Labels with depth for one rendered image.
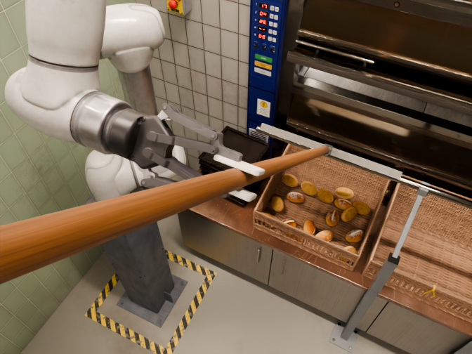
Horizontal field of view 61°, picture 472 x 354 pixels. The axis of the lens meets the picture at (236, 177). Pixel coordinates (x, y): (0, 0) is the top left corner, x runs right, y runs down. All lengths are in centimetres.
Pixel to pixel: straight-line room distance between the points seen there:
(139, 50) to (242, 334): 178
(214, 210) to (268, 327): 79
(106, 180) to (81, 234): 133
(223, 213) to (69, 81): 164
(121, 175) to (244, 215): 83
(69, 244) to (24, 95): 46
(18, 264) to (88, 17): 46
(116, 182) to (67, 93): 98
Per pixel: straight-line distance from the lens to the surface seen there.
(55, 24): 65
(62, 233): 26
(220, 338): 252
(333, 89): 201
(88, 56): 67
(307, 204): 226
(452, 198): 173
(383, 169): 154
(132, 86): 133
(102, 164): 158
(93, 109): 64
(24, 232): 25
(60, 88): 67
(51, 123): 68
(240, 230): 214
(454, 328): 216
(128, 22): 121
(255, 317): 256
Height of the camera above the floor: 240
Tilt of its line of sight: 51 degrees down
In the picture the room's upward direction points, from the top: straight up
